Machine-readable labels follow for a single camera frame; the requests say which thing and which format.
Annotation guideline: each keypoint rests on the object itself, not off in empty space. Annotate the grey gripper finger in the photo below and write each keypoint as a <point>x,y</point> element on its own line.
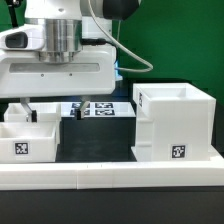
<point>31,114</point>
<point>79,112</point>

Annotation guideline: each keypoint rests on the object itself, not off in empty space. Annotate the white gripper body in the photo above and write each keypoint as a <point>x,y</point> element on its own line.
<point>92,72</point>

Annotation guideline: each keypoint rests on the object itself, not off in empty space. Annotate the white drawer box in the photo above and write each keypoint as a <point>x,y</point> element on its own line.
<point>45,112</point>
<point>24,142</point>

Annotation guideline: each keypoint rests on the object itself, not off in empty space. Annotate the white front drawer box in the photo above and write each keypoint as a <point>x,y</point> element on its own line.
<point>24,142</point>

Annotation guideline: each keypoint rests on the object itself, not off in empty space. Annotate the white drawer cabinet frame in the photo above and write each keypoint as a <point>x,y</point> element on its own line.
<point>174,122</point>

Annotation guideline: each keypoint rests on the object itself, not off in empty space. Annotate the white marker tag plate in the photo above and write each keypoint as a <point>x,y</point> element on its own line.
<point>99,109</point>

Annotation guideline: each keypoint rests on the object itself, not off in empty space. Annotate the white L-shaped fence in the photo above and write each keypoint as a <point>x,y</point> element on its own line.
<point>110,175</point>

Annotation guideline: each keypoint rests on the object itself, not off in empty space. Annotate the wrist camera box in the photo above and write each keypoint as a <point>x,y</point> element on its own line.
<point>26,37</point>

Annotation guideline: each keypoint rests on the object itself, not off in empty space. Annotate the black camera stand pole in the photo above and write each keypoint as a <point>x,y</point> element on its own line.
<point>12,5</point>

